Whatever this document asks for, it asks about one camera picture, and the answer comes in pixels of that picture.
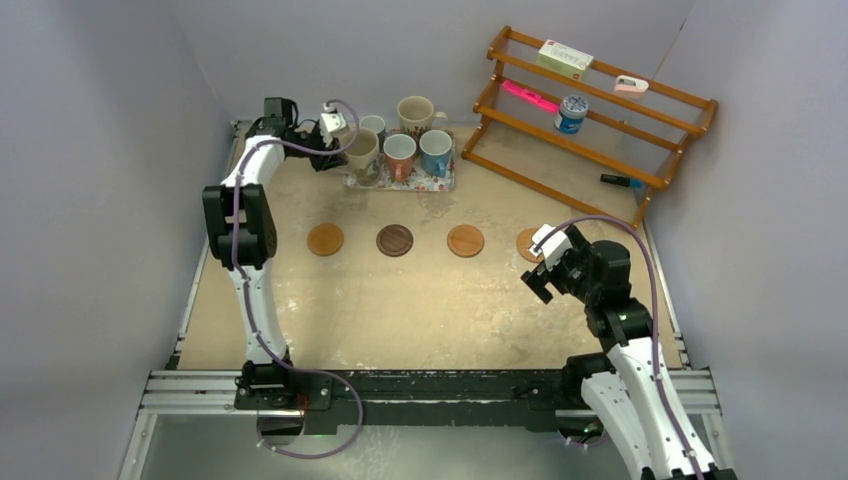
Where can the pink white tape dispenser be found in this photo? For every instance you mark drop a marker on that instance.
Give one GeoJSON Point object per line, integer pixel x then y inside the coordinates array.
{"type": "Point", "coordinates": [631, 88]}

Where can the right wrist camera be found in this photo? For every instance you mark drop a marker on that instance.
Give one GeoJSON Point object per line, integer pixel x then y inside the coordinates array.
{"type": "Point", "coordinates": [550, 244]}

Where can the blue white jar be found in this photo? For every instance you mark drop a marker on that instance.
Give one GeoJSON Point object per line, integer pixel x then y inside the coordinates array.
{"type": "Point", "coordinates": [572, 112]}

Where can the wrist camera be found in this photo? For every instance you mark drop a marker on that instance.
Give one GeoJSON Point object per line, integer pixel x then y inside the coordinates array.
{"type": "Point", "coordinates": [550, 244]}
{"type": "Point", "coordinates": [332, 123]}

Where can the dark wooden coaster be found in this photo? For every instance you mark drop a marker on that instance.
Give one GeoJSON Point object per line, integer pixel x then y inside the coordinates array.
{"type": "Point", "coordinates": [394, 240]}

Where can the black aluminium base frame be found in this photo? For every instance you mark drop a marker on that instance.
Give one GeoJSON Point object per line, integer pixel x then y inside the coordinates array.
{"type": "Point", "coordinates": [536, 400]}

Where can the wooden rack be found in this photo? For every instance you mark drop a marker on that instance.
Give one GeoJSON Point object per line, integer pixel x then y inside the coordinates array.
{"type": "Point", "coordinates": [596, 134]}

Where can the pink mug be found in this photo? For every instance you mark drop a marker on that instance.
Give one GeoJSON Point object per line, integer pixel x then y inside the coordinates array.
{"type": "Point", "coordinates": [400, 151]}

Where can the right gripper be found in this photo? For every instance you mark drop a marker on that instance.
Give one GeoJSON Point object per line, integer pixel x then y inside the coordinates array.
{"type": "Point", "coordinates": [537, 279]}

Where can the tall beige mug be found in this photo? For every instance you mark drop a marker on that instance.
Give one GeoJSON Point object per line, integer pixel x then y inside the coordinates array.
{"type": "Point", "coordinates": [417, 115]}

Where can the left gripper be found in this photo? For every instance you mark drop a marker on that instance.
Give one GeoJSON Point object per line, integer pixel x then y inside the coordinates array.
{"type": "Point", "coordinates": [324, 161]}

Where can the orange coaster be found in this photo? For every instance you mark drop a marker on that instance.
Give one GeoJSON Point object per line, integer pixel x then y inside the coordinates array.
{"type": "Point", "coordinates": [465, 240]}

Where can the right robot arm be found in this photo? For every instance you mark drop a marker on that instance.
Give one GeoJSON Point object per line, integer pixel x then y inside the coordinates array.
{"type": "Point", "coordinates": [627, 385]}

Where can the pink highlighter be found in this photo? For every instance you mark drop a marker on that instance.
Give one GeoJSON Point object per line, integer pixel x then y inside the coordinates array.
{"type": "Point", "coordinates": [529, 97]}

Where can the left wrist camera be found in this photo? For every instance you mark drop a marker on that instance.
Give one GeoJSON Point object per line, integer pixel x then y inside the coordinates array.
{"type": "Point", "coordinates": [332, 123]}

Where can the small grey mug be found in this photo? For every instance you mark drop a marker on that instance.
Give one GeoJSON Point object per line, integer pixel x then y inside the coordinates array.
{"type": "Point", "coordinates": [374, 123]}

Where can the black blue marker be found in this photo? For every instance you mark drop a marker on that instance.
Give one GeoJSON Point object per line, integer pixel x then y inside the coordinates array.
{"type": "Point", "coordinates": [621, 181]}

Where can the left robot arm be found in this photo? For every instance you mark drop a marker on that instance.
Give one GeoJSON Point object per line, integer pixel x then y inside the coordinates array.
{"type": "Point", "coordinates": [242, 236]}

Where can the woven rattan coaster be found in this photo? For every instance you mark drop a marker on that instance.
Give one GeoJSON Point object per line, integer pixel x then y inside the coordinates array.
{"type": "Point", "coordinates": [524, 245]}

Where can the white green box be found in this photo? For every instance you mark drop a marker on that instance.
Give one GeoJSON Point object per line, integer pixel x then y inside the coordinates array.
{"type": "Point", "coordinates": [563, 60]}

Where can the light wooden coaster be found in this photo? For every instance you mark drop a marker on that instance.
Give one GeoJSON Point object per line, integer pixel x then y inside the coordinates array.
{"type": "Point", "coordinates": [325, 239]}

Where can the blue mug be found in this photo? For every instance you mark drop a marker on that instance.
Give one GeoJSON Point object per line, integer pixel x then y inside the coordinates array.
{"type": "Point", "coordinates": [435, 152]}

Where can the beige mug with pattern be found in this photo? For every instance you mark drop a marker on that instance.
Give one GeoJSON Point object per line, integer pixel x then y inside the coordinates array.
{"type": "Point", "coordinates": [362, 157]}

